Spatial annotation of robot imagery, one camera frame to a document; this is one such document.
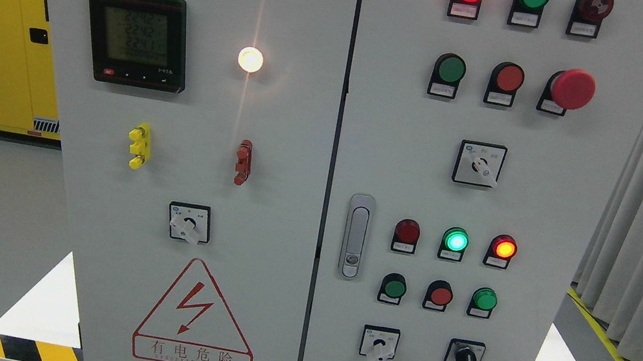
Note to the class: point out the left panel rotary selector switch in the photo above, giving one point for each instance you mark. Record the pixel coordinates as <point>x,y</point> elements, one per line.
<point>189,222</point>

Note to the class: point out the grey cabinet door handle lock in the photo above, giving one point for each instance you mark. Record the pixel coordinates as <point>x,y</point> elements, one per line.
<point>359,210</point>

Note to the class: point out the dark red buzzer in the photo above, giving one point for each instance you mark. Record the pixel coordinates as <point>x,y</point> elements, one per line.
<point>587,16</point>

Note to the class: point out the upper right rotary selector switch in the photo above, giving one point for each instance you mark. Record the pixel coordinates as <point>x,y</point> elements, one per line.
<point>478,164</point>

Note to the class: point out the red indicator light middle right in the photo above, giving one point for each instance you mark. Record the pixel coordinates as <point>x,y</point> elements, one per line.
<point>500,251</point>

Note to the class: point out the green indicator light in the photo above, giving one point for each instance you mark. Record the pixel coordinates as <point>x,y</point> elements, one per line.
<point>453,244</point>
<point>526,13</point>

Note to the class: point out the black digital power meter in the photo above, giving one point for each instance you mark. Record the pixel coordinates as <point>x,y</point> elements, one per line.
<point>139,43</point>

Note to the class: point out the green indicator light middle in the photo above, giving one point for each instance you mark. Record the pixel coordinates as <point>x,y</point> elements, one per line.
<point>453,244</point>

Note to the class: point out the green push button upper right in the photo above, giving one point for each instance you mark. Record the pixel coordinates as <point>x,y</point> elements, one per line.
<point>447,73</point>

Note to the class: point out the red mushroom emergency stop button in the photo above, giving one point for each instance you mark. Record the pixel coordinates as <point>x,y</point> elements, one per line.
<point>567,90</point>

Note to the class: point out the grey electrical control cabinet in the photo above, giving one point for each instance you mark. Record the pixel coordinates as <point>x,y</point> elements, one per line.
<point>340,108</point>

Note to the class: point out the green push button lower left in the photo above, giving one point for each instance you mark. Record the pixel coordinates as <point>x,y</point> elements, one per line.
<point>392,289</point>

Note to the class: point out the red push button upper right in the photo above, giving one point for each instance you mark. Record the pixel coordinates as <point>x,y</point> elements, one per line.
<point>503,83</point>

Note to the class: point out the red push button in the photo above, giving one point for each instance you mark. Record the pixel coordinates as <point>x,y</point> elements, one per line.
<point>503,83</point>
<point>438,295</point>

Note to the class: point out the red push button lower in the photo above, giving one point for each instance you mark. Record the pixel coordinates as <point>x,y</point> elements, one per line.
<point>438,295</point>

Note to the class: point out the lower white rotary selector switch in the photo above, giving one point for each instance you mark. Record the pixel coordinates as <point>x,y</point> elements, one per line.
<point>378,343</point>

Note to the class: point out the white glowing indicator light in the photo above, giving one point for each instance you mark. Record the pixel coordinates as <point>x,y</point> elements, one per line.
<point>250,59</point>

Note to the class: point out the red terminal connector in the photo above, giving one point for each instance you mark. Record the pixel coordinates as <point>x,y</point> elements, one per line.
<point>244,162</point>

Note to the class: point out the yellow terminal connector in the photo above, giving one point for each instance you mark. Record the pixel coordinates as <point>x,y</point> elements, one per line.
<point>140,145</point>

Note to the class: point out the green indicator light top right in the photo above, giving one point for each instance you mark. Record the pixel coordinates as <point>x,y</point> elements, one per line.
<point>526,13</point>

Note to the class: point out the red indicator light middle left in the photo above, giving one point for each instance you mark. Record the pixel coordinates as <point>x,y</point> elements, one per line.
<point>405,237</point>

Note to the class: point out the red high voltage warning sticker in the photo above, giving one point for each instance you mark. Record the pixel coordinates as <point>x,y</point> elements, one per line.
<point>191,322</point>

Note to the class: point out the green raised push button lower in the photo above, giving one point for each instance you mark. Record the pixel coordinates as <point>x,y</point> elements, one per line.
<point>483,302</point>

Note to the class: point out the black key selector switch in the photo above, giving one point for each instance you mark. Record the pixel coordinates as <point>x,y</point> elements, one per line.
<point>464,350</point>

